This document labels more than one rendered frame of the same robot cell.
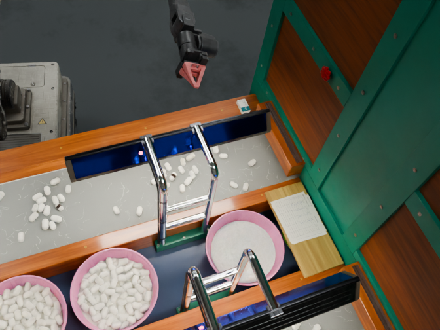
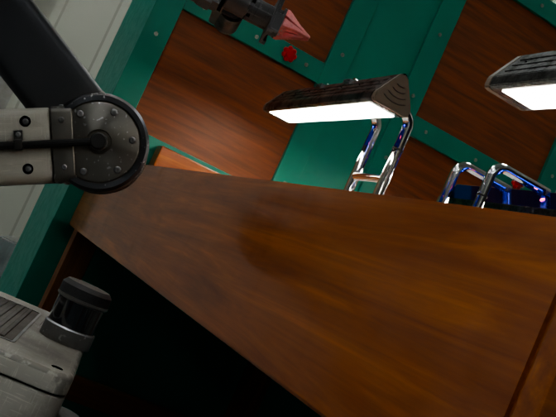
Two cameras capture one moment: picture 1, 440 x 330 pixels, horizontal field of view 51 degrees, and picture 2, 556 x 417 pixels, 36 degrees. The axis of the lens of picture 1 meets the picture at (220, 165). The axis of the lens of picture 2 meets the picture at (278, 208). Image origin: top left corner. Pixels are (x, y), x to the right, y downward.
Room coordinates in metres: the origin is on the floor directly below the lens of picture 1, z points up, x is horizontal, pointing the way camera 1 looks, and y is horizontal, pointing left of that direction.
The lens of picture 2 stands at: (0.43, 1.97, 0.66)
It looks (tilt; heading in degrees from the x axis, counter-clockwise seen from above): 5 degrees up; 281
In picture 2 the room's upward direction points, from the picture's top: 24 degrees clockwise
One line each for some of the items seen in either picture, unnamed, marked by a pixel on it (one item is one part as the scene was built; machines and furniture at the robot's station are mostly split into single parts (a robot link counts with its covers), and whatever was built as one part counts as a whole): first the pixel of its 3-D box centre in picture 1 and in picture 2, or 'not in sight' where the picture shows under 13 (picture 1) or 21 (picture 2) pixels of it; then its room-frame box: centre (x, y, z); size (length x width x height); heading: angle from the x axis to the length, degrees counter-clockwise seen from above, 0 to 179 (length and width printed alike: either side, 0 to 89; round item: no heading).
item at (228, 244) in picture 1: (242, 252); not in sight; (0.62, -0.14, 0.71); 0.22 x 0.22 x 0.06
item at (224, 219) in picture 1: (243, 251); not in sight; (0.62, -0.14, 0.72); 0.27 x 0.27 x 0.10
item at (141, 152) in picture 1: (173, 139); (330, 98); (0.77, 0.15, 1.08); 0.62 x 0.08 x 0.07; 121
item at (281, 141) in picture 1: (279, 137); (205, 181); (1.05, -0.19, 0.83); 0.30 x 0.06 x 0.07; 31
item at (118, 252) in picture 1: (116, 293); not in sight; (0.39, 0.24, 0.72); 0.27 x 0.27 x 0.10
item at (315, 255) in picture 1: (302, 226); not in sight; (0.73, -0.33, 0.77); 0.33 x 0.15 x 0.01; 31
